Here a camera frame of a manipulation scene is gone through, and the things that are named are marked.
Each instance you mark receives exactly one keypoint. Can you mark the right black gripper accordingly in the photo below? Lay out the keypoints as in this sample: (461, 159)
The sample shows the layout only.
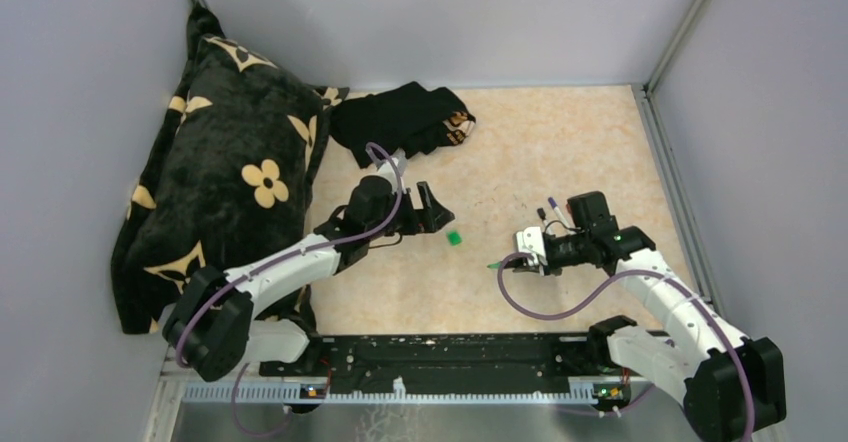
(522, 262)

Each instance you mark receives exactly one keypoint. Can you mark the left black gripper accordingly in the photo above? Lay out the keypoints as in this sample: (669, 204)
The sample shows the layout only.
(419, 212)

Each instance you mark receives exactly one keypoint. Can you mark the black green highlighter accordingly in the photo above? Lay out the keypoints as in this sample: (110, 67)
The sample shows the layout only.
(500, 265)

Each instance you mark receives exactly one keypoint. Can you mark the green small cap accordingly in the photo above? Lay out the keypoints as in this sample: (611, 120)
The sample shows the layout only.
(454, 238)

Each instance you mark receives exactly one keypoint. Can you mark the white pen with clip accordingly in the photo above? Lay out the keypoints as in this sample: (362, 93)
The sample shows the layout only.
(560, 215)

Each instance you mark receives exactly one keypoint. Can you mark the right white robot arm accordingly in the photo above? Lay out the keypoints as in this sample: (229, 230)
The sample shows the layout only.
(727, 384)

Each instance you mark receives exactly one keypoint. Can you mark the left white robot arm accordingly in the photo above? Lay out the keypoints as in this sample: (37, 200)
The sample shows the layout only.
(215, 326)

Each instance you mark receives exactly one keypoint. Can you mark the black folded cloth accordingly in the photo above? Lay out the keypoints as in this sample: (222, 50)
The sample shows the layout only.
(411, 118)

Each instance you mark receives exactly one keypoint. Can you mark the black floral plush pillow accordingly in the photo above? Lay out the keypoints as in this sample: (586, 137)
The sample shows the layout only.
(229, 177)

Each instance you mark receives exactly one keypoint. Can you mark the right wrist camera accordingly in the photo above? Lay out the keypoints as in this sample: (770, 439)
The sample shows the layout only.
(530, 241)

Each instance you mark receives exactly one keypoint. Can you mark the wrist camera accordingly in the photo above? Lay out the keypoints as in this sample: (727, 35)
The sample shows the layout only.
(395, 166)
(530, 241)

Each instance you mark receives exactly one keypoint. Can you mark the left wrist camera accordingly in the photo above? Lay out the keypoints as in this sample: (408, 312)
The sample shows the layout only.
(395, 166)

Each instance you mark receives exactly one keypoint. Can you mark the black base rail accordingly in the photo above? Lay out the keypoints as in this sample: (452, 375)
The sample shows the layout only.
(456, 367)

